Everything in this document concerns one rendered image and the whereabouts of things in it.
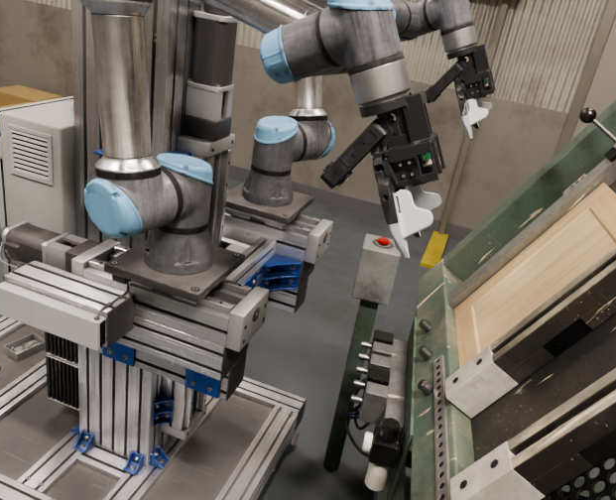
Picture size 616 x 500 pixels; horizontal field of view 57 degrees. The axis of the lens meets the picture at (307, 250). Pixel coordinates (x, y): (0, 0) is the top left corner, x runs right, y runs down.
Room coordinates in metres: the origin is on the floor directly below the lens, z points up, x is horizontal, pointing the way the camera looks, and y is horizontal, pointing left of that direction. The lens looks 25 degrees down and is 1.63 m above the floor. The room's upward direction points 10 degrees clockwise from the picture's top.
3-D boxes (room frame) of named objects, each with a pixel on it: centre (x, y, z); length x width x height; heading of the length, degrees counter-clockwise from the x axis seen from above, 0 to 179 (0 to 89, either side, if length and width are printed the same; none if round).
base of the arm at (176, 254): (1.11, 0.28, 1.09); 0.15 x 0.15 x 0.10
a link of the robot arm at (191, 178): (1.10, 0.28, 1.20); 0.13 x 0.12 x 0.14; 151
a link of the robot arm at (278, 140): (1.59, 0.14, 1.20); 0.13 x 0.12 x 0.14; 139
